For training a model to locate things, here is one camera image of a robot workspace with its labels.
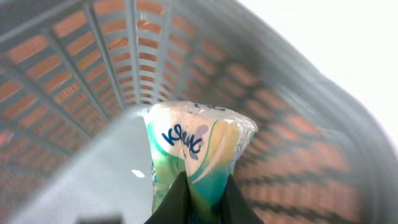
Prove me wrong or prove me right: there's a dark grey plastic basket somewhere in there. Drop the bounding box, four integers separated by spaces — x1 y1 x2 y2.
1 0 397 223

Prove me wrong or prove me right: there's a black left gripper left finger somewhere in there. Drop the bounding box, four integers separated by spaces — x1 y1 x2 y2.
144 172 190 224

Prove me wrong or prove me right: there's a teal tissue box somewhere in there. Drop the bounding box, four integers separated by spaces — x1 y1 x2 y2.
142 101 258 223

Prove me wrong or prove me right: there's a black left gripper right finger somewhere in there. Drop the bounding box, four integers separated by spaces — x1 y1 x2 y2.
220 174 264 224

